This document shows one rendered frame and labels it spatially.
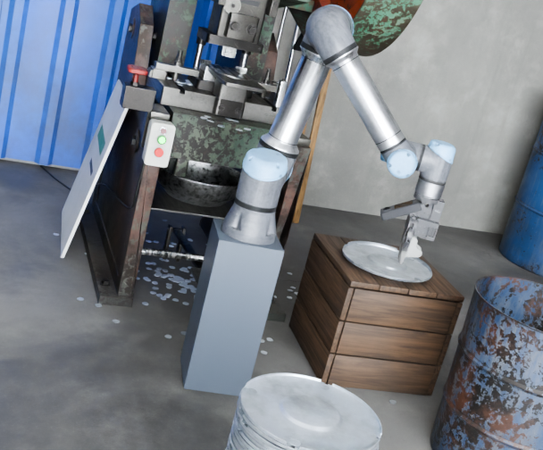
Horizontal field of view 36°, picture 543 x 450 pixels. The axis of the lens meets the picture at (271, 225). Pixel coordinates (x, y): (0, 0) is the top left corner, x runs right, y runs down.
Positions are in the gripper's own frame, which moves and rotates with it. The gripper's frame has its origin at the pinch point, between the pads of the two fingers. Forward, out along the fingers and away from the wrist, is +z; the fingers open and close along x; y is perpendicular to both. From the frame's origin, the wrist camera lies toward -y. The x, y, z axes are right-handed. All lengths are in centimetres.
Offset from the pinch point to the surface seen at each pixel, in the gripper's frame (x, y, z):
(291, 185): 40, -35, -2
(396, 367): 9.2, 10.6, 37.0
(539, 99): 246, 84, -32
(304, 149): 41, -34, -15
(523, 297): 5.0, 38.7, 3.1
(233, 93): 43, -61, -26
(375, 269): 13.0, -3.9, 9.2
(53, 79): 143, -152, 5
